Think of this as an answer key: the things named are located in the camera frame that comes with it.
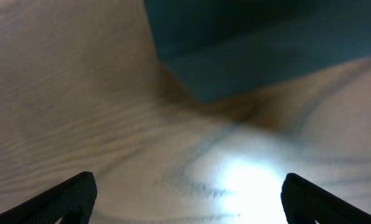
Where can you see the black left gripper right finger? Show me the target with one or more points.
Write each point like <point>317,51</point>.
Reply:
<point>305,203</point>

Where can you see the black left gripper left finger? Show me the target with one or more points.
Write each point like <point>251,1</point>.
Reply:
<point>70,202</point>

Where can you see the dark green box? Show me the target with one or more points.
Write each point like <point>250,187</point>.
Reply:
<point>221,48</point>

